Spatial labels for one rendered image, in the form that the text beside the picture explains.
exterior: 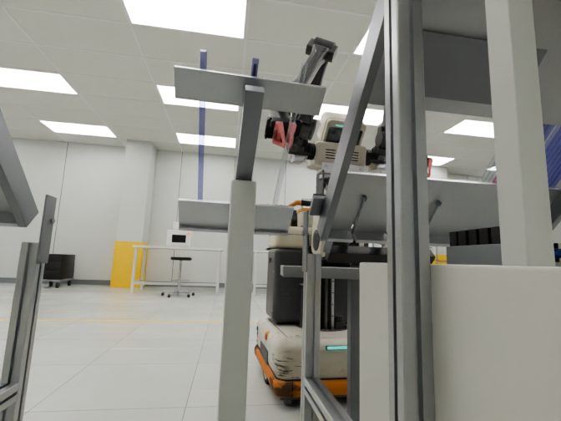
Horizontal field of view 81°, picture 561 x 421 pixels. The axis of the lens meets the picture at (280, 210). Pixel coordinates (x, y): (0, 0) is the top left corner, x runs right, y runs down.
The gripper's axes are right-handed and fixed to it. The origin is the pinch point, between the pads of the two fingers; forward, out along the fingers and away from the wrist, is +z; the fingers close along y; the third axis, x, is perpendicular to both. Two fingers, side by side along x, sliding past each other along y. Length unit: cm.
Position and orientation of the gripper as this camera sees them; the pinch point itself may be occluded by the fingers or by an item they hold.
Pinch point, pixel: (287, 144)
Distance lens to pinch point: 91.3
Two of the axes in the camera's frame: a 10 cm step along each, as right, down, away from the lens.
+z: 1.2, 6.6, -7.4
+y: 9.8, 0.5, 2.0
